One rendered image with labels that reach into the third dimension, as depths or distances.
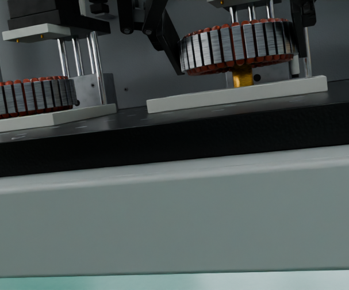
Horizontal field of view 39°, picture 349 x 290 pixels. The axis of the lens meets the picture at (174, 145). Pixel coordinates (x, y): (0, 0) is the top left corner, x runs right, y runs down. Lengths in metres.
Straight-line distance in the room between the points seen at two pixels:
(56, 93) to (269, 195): 0.34
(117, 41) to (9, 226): 0.55
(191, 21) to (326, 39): 0.20
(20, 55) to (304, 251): 0.70
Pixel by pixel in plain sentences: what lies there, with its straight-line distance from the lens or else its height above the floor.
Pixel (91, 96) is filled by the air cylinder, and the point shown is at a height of 0.79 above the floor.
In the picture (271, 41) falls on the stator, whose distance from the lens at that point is 0.43.
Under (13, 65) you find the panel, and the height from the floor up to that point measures 0.87.
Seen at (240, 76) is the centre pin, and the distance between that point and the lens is 0.47.
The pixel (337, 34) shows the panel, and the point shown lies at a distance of 0.73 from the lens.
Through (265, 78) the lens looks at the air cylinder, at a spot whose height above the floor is 0.79.
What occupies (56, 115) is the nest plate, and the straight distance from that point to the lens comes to 0.47.
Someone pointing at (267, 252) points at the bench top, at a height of 0.71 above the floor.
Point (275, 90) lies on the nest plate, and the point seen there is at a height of 0.78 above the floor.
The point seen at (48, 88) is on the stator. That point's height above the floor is 0.81.
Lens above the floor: 0.79
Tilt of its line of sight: 6 degrees down
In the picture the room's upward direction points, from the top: 8 degrees counter-clockwise
